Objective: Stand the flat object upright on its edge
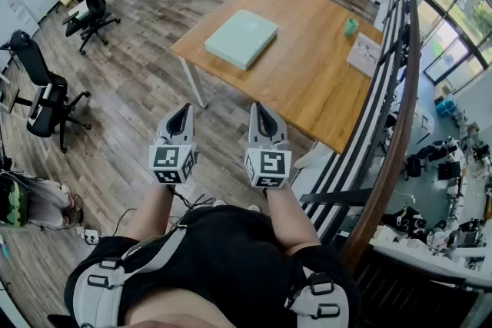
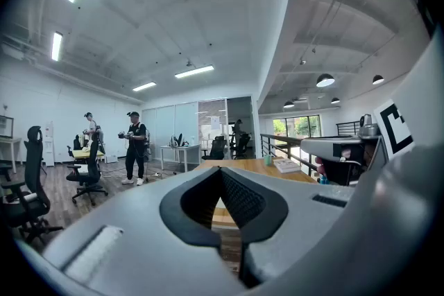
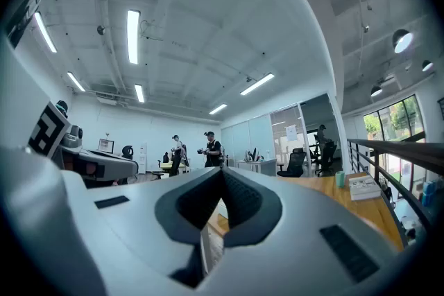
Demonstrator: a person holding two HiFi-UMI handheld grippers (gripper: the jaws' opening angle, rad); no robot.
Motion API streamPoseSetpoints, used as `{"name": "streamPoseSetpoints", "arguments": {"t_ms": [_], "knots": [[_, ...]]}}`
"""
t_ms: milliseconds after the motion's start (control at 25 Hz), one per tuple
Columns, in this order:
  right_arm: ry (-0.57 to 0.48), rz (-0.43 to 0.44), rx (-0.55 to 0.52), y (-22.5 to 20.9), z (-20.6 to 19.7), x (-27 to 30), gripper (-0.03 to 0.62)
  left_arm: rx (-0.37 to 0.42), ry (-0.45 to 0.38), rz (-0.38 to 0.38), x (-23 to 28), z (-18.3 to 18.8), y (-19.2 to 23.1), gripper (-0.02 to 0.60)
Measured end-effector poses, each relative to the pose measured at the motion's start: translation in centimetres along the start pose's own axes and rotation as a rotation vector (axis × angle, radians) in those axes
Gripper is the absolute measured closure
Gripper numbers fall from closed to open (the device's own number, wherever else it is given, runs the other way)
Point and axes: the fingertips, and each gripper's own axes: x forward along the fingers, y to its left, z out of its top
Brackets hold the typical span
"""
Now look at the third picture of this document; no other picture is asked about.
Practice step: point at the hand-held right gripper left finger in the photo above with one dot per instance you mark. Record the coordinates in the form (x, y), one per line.
(132, 235)

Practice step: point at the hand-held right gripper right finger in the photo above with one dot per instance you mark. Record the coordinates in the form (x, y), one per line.
(298, 253)

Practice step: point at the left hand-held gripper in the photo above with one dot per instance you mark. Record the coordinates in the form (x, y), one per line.
(46, 133)

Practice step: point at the round wooden table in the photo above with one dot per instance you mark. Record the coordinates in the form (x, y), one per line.
(322, 187)

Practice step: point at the white office desk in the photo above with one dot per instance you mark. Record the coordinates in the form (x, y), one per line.
(258, 166)

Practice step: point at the black office chair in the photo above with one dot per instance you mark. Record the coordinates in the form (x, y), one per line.
(326, 156)
(127, 152)
(293, 163)

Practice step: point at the computer monitor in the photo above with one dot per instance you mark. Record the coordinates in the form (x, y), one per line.
(106, 145)

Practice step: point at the white water dispenser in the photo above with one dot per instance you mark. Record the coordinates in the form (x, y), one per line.
(142, 157)

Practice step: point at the white air conditioner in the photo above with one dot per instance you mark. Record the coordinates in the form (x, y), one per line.
(106, 100)

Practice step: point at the green cup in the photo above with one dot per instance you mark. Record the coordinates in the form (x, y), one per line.
(340, 179)

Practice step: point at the white printed book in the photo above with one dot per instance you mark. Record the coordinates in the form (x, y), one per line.
(364, 188)

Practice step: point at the black white desktop device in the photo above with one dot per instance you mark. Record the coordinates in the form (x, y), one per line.
(250, 155)

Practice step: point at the white paper sheet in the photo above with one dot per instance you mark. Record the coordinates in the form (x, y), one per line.
(291, 132)

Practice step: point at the ceiling tube lights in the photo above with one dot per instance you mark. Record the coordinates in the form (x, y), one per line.
(133, 36)

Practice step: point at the black metal railing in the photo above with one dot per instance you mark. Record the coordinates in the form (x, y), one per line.
(399, 149)

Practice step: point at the black framed window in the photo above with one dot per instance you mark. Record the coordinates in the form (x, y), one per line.
(395, 121)

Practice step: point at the black dome pendant lamp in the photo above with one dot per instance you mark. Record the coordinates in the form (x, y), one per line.
(376, 90)
(403, 41)
(427, 65)

